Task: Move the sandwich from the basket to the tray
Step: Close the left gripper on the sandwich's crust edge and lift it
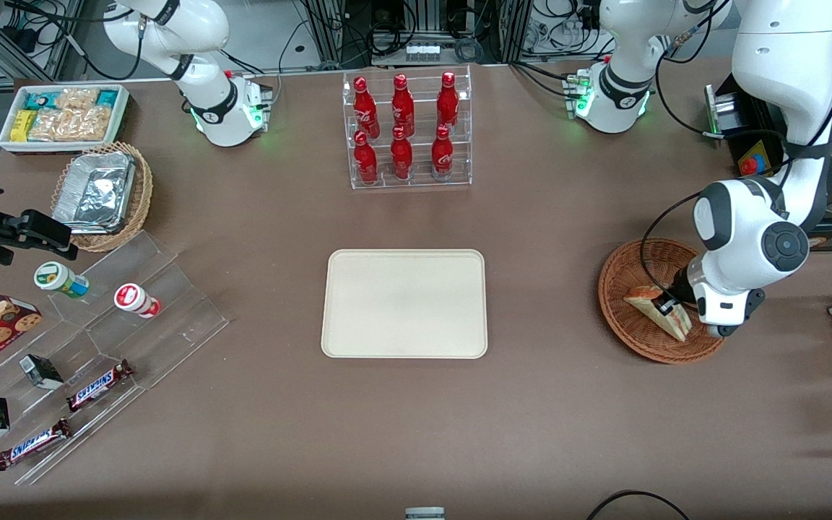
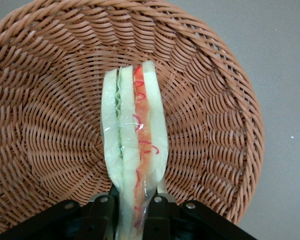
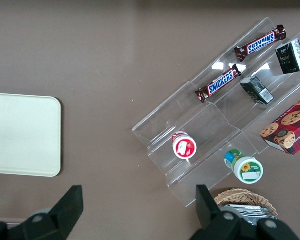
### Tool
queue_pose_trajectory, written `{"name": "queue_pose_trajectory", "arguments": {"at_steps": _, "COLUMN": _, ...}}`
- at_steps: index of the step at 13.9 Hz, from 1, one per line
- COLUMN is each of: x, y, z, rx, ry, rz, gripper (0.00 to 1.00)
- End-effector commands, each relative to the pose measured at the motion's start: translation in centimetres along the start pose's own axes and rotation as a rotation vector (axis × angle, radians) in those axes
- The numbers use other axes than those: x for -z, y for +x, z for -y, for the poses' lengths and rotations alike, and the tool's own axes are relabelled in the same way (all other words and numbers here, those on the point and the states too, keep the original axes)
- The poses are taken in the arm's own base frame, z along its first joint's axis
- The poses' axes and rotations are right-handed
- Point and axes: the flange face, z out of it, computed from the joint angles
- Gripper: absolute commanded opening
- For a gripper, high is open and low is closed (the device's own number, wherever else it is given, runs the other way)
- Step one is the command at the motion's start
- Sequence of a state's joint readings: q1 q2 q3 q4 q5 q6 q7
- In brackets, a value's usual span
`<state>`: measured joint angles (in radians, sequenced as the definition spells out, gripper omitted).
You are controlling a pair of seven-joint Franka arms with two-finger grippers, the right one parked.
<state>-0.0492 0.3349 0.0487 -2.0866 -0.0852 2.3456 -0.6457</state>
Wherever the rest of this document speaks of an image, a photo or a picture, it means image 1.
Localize cream plastic tray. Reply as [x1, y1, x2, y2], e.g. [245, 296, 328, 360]
[321, 249, 489, 360]

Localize black table cable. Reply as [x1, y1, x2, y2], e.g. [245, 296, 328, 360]
[587, 490, 690, 520]

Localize light wicker basket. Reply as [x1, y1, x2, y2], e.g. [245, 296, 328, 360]
[51, 142, 154, 253]

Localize yellow snack pack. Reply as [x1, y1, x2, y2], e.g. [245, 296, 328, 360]
[10, 110, 38, 144]

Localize snickers bar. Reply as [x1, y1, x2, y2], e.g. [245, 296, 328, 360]
[66, 359, 134, 413]
[0, 417, 74, 472]

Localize green lid yogurt cup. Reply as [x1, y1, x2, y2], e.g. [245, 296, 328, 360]
[33, 261, 90, 300]

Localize brown round wicker basket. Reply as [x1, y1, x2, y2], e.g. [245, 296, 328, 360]
[598, 238, 729, 364]

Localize clear cracker bag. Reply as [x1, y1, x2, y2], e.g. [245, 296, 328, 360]
[29, 107, 113, 142]
[55, 87, 100, 113]

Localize clear acrylic bottle rack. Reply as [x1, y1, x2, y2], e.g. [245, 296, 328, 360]
[342, 65, 473, 190]

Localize red cola bottle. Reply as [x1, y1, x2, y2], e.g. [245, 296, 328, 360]
[430, 124, 455, 181]
[352, 130, 379, 186]
[435, 71, 461, 131]
[389, 126, 415, 181]
[391, 74, 416, 137]
[352, 77, 381, 139]

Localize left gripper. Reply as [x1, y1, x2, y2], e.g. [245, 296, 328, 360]
[656, 260, 750, 330]

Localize triangular sandwich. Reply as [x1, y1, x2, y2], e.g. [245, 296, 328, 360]
[624, 284, 693, 342]

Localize white rectangular snack bin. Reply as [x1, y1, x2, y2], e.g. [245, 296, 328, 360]
[0, 84, 131, 155]

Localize aluminium foil containers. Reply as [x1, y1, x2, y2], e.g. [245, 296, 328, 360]
[53, 152, 137, 234]

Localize black food warmer case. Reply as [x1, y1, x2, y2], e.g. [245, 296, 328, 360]
[705, 11, 832, 252]

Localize clear acrylic stepped display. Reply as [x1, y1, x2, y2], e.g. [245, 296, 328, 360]
[0, 230, 230, 486]

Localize red lid yogurt cup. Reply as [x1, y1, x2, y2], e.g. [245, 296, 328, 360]
[113, 283, 163, 319]

